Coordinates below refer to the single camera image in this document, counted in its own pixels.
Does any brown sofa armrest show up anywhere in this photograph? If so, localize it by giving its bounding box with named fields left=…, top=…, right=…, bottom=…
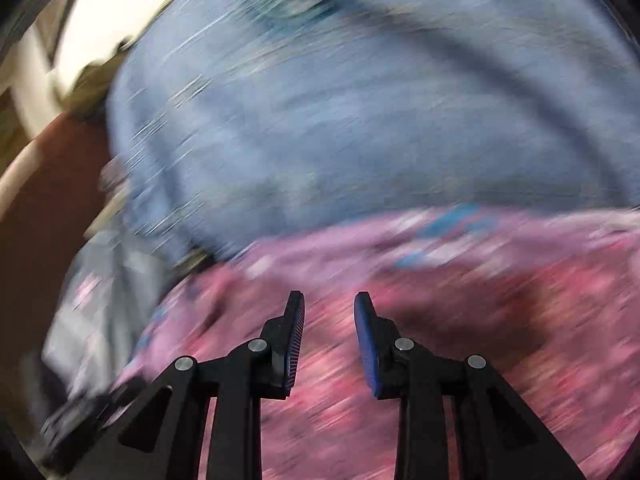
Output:
left=0, top=110, right=131, bottom=436

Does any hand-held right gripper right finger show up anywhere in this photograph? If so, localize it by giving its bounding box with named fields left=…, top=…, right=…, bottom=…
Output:
left=353, top=291, right=587, bottom=480

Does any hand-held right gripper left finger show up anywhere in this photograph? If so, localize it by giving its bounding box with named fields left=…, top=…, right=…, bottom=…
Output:
left=65, top=290, right=306, bottom=480

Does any purple floral blanket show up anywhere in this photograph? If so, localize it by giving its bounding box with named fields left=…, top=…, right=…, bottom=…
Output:
left=115, top=205, right=640, bottom=386

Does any grey star-print bedding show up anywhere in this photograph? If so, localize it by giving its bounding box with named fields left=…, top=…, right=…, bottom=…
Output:
left=42, top=230, right=191, bottom=401

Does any maroon floral shirt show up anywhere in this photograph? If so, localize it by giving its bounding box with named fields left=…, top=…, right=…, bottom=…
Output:
left=165, top=240, right=640, bottom=480

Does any blue plaid quilt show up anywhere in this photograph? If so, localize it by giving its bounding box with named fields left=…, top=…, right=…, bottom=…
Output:
left=107, top=0, right=640, bottom=266

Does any dark olive cloth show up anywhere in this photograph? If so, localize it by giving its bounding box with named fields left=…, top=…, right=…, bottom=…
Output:
left=65, top=37, right=133, bottom=121

